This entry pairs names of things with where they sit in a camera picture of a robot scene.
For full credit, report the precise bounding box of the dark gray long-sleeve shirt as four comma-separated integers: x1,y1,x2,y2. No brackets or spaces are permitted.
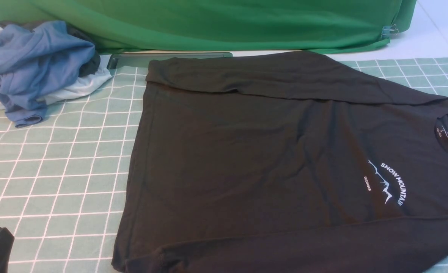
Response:
112,51,448,273

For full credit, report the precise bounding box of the blue crumpled shirt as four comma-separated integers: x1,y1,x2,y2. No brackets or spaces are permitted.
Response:
0,20,101,128

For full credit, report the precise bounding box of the green backdrop cloth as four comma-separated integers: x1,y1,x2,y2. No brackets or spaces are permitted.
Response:
0,0,416,54

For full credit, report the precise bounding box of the green checkered tablecloth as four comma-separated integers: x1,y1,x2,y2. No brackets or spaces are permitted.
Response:
0,58,448,273

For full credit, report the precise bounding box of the silver binder clip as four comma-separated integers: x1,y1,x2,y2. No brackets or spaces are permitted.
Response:
380,24,399,39

